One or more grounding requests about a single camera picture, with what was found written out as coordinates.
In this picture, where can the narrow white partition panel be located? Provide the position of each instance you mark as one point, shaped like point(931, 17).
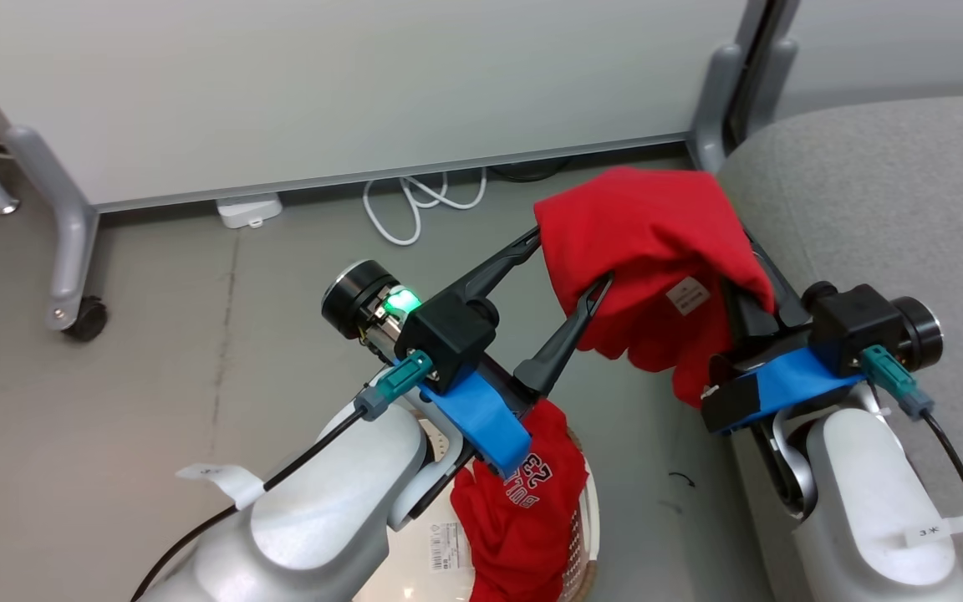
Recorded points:
point(908, 42)

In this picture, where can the plain red t-shirt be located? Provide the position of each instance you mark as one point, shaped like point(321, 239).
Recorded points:
point(649, 226)

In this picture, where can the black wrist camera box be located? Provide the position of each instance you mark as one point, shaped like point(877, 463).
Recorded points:
point(853, 322)
point(448, 334)

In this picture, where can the grey fabric sofa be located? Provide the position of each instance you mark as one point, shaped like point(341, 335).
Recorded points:
point(883, 192)

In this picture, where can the white adapter box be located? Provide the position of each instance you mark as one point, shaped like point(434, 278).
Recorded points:
point(249, 209)

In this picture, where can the wide white partition panel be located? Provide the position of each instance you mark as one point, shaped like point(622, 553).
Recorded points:
point(323, 84)

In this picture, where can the red printed jersey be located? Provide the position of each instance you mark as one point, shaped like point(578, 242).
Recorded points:
point(515, 535)

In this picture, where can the grey partition foot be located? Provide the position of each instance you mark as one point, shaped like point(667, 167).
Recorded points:
point(63, 209)
point(711, 109)
point(774, 84)

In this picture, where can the black caster wheel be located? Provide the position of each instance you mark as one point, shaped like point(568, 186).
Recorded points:
point(87, 319)

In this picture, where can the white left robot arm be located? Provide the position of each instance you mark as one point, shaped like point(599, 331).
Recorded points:
point(323, 502)

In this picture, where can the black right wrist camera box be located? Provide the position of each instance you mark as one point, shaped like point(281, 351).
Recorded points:
point(853, 322)

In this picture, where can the white laundry basket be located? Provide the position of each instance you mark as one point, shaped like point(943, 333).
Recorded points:
point(415, 577)

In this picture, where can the left gripper blue tape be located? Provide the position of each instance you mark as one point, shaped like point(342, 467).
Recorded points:
point(481, 418)

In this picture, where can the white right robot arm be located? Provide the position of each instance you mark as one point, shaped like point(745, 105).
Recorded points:
point(866, 502)

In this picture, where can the right gripper blue tape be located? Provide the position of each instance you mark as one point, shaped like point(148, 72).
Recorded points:
point(782, 380)

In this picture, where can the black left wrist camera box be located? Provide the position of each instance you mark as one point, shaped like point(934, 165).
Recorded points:
point(448, 334)

